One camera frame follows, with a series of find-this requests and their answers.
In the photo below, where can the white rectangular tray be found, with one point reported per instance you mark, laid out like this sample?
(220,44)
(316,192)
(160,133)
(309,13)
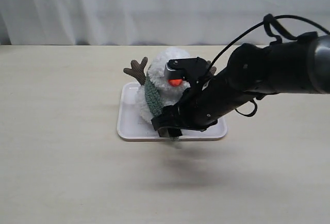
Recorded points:
(131,127)

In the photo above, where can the white curtain backdrop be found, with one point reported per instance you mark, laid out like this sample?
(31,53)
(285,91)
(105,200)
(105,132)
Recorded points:
(142,22)

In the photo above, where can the green fuzzy scarf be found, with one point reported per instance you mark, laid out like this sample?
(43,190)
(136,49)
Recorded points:
(154,102)

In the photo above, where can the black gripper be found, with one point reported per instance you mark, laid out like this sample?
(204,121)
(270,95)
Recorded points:
(200,111)

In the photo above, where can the white plush snowman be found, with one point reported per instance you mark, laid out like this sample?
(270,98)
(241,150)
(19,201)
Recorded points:
(170,92)

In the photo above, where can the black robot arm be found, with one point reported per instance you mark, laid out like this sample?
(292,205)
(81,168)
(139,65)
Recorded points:
(251,73)

